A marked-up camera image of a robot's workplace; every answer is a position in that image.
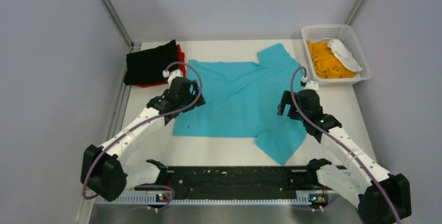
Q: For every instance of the cyan t-shirt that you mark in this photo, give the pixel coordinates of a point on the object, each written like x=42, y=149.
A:
x=241, y=101

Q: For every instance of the white plastic basket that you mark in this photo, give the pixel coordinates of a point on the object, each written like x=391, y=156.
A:
x=323, y=33

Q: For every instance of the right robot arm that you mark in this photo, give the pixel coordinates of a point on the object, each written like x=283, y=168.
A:
x=378, y=195

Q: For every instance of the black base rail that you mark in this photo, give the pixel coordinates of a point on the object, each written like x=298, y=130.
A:
x=249, y=184

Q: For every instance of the white t-shirt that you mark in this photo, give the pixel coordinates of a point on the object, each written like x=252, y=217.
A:
x=339, y=50

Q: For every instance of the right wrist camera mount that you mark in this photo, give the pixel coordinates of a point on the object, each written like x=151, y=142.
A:
x=308, y=84

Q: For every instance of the orange t-shirt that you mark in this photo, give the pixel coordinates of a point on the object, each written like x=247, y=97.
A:
x=326, y=64

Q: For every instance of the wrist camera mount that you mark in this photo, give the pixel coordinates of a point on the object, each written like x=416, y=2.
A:
x=308, y=84
x=170, y=75

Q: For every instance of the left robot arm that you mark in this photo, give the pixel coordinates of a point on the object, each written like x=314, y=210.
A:
x=104, y=168

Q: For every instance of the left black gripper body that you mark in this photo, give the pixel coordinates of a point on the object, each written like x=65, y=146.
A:
x=190, y=98

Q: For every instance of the folded black t-shirt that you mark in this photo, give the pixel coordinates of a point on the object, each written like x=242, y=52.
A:
x=133, y=61

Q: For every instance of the folded red t-shirt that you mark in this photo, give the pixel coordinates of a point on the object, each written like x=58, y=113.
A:
x=180, y=60

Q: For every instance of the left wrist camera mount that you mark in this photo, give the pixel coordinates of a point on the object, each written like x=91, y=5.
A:
x=170, y=75

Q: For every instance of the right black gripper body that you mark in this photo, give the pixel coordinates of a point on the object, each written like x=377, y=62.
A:
x=287, y=99

